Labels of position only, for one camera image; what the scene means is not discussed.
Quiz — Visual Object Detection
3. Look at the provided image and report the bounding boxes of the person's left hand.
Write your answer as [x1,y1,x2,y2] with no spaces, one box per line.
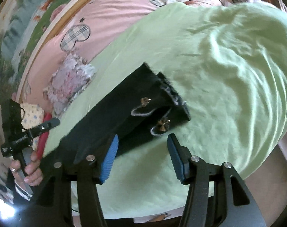
[9,150,44,187]

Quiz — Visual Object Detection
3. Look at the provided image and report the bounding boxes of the pink printed bed sheet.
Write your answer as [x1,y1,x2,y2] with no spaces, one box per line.
[12,0,231,115]

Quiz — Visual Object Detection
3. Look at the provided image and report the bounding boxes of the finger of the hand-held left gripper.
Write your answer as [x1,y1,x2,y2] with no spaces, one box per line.
[27,118,61,138]

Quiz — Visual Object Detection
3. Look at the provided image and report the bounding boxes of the red cloth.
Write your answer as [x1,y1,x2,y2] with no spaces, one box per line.
[36,113,52,159]

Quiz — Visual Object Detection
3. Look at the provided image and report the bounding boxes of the light green blanket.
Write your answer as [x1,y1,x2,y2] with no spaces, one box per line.
[43,1,287,221]

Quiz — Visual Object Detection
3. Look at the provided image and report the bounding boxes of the black pants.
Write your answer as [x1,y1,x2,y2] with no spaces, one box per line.
[43,62,191,168]

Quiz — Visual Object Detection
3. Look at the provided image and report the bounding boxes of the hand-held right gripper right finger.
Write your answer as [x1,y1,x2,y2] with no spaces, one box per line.
[167,133,267,227]

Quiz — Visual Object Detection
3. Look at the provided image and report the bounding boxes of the landscape wall poster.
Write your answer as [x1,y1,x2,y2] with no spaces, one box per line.
[0,0,112,101]

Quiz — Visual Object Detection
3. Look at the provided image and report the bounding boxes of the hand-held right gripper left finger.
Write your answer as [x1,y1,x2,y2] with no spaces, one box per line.
[23,134,119,227]

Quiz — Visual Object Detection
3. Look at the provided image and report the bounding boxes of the dotted yellow cloth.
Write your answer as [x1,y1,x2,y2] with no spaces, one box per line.
[20,103,45,129]

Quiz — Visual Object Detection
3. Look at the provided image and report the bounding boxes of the ruffled patchwork pillow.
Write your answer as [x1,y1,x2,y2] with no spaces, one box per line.
[43,53,97,119]

